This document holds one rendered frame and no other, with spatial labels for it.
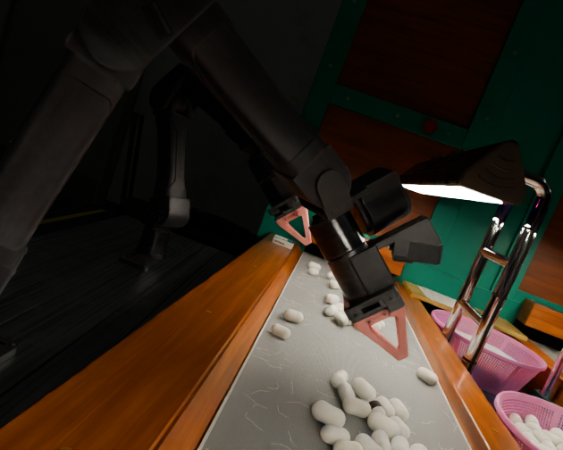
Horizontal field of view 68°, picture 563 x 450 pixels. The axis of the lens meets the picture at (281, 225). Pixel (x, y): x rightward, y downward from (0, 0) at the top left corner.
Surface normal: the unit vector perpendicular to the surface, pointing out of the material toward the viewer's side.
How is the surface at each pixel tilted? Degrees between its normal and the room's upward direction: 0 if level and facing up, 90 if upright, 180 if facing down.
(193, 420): 45
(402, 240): 89
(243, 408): 0
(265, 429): 0
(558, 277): 90
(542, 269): 90
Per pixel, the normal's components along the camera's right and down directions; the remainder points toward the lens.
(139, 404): 0.34, -0.93
